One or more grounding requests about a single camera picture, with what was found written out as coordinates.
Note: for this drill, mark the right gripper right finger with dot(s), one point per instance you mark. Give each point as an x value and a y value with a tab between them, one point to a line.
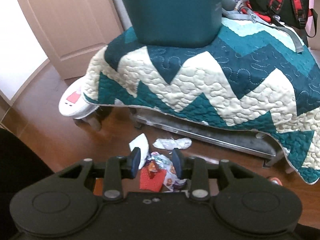
195	170

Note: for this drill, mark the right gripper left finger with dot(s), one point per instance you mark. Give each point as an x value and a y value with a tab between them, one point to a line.
119	168

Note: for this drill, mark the white paper scrap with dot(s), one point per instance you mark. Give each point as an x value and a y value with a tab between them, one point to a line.
142	143

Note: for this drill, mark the dark teal trash bin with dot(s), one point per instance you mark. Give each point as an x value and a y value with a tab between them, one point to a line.
175	23

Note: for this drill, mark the colourful printed snack wrapper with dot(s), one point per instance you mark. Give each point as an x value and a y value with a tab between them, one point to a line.
171	180

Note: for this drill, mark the white crumpled wrapper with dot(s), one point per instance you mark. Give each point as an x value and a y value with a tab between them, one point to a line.
170	144

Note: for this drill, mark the orange ribbed wrapper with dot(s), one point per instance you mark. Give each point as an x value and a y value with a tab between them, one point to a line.
152	184

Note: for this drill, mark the teal white chevron quilt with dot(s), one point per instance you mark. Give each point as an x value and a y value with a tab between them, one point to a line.
249	78

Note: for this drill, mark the light brown wooden door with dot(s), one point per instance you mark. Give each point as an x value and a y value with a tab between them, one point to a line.
71	31

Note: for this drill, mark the purple grey backpack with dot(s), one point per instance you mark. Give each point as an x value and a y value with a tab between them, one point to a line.
232	10

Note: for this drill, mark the red black backpack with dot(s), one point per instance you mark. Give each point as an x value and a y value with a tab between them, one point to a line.
294	13

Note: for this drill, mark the dark metal bed frame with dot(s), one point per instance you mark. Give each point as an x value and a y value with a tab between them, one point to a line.
250	142

